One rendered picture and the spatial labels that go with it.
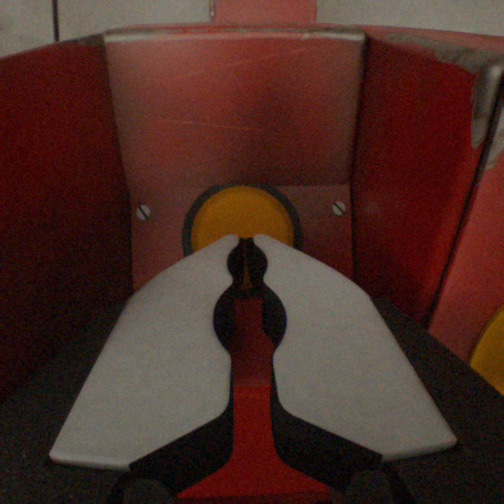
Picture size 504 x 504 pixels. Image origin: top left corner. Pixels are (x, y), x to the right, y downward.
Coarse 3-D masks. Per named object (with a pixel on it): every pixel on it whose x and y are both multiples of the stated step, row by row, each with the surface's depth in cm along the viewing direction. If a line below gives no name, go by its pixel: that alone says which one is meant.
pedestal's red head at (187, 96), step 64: (0, 64) 6; (64, 64) 9; (128, 64) 12; (192, 64) 12; (256, 64) 13; (320, 64) 13; (384, 64) 11; (448, 64) 8; (0, 128) 6; (64, 128) 9; (128, 128) 14; (192, 128) 14; (256, 128) 14; (320, 128) 14; (384, 128) 12; (448, 128) 8; (0, 192) 7; (64, 192) 9; (128, 192) 15; (192, 192) 15; (320, 192) 15; (384, 192) 12; (448, 192) 8; (0, 256) 7; (64, 256) 9; (128, 256) 15; (320, 256) 15; (384, 256) 12; (448, 256) 9; (0, 320) 6; (64, 320) 9; (256, 320) 15; (448, 320) 9; (0, 384) 6; (256, 384) 15
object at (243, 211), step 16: (224, 192) 14; (240, 192) 14; (256, 192) 14; (208, 208) 14; (224, 208) 14; (240, 208) 14; (256, 208) 14; (272, 208) 14; (208, 224) 14; (224, 224) 14; (240, 224) 14; (256, 224) 14; (272, 224) 14; (288, 224) 14; (192, 240) 14; (208, 240) 14; (288, 240) 14
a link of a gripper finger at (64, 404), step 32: (96, 320) 8; (64, 352) 7; (96, 352) 7; (32, 384) 6; (64, 384) 6; (0, 416) 6; (32, 416) 6; (64, 416) 6; (0, 448) 5; (32, 448) 5; (0, 480) 5; (32, 480) 5; (64, 480) 5; (96, 480) 5; (128, 480) 5
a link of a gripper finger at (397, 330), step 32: (384, 320) 8; (416, 352) 7; (448, 352) 7; (448, 384) 6; (480, 384) 6; (448, 416) 6; (480, 416) 6; (480, 448) 5; (416, 480) 5; (448, 480) 5; (480, 480) 5
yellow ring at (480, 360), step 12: (492, 324) 9; (480, 336) 10; (492, 336) 10; (480, 348) 10; (492, 348) 10; (480, 360) 10; (492, 360) 10; (480, 372) 10; (492, 372) 11; (492, 384) 11
